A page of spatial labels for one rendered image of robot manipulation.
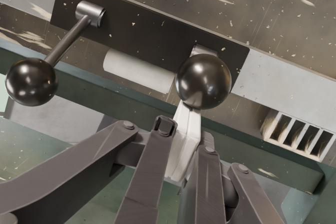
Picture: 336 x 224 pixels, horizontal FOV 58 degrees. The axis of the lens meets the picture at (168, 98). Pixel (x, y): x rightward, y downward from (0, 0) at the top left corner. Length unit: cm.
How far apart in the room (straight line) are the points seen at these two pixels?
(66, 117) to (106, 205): 277
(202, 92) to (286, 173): 31
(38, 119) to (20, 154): 265
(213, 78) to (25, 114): 289
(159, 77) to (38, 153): 22
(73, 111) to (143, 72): 280
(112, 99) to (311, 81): 26
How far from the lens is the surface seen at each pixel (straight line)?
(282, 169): 48
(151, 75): 34
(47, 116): 310
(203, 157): 15
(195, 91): 19
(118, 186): 44
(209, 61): 19
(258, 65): 32
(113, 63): 34
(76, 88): 46
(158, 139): 15
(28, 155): 46
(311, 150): 40
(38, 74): 24
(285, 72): 33
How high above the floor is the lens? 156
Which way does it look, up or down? 38 degrees down
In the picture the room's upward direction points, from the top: 83 degrees counter-clockwise
